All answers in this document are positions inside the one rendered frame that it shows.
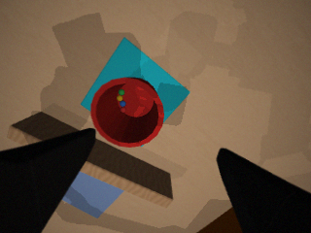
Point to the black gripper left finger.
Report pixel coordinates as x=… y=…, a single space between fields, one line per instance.
x=34 y=178

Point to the red cup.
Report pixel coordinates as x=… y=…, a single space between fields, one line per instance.
x=141 y=121

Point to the dark brown flat bar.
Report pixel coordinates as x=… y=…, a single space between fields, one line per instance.
x=104 y=163

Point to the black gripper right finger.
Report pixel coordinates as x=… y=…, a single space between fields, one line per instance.
x=263 y=202

